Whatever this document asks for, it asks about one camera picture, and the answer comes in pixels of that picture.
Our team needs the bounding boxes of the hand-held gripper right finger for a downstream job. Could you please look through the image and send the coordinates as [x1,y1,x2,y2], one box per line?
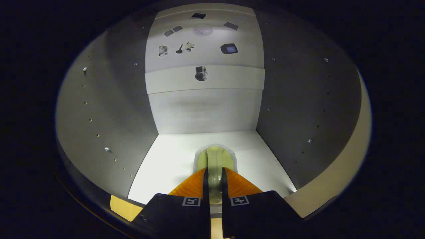
[222,167,304,239]

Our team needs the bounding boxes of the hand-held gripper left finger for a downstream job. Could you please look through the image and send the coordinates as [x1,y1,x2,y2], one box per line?
[134,167,210,239]

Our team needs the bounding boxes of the grey cabinet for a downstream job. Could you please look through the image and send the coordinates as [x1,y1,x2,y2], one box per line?
[55,3,362,216]

